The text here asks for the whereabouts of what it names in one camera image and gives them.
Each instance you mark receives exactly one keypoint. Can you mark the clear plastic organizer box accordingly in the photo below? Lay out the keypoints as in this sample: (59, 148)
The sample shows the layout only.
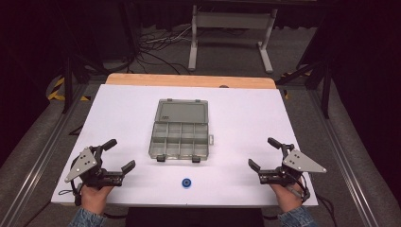
(179, 135)

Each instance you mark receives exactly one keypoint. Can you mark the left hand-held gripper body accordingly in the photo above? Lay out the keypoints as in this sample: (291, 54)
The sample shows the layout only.
(94, 176)

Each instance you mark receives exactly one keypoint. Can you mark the grey metal stand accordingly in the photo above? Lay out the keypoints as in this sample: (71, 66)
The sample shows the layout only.
(231, 20)

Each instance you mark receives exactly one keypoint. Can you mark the person's left hand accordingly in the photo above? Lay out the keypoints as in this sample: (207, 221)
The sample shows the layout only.
(94, 198)

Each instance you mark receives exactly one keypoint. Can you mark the person's right hand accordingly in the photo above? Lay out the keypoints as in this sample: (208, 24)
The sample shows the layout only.
(287, 198)

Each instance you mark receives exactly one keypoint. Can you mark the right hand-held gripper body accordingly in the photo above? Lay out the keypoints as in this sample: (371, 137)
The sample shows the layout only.
(298, 164)

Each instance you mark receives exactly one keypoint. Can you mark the aluminium floor rail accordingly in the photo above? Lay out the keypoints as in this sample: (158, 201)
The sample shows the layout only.
(38, 164)
(343, 157)

